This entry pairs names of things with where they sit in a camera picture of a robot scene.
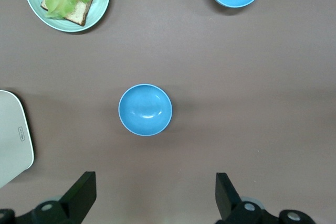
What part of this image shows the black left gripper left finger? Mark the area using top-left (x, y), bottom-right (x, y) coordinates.
top-left (15, 171), bottom-right (97, 224)

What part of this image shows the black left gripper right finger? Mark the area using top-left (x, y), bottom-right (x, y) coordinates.
top-left (215, 173), bottom-right (279, 224)

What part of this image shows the cream white toaster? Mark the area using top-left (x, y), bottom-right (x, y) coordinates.
top-left (0, 90), bottom-right (35, 189)

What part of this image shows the white bread slice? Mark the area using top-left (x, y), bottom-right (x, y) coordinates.
top-left (40, 0), bottom-right (98, 27)

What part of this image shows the light green plate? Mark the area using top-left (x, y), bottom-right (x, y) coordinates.
top-left (23, 0), bottom-right (111, 33)

